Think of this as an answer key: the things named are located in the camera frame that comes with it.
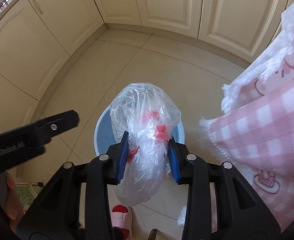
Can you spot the person's left hand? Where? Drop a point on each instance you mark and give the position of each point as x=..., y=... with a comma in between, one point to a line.
x=14, y=207

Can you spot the lower cream cabinets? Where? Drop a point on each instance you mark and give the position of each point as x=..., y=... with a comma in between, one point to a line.
x=40, y=38

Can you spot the light blue trash bin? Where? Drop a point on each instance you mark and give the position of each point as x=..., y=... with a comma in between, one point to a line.
x=104, y=137

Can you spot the pink checkered tablecloth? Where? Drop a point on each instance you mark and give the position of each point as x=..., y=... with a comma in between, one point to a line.
x=256, y=129

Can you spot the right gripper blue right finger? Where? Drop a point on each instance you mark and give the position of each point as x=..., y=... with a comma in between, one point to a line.
x=221, y=203

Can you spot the clear plastic bag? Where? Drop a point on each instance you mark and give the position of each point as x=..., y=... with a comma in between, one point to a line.
x=149, y=116

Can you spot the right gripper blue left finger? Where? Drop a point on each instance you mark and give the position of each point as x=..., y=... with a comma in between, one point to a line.
x=74, y=203

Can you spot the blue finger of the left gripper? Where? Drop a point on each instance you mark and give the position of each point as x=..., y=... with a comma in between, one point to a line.
x=57, y=124

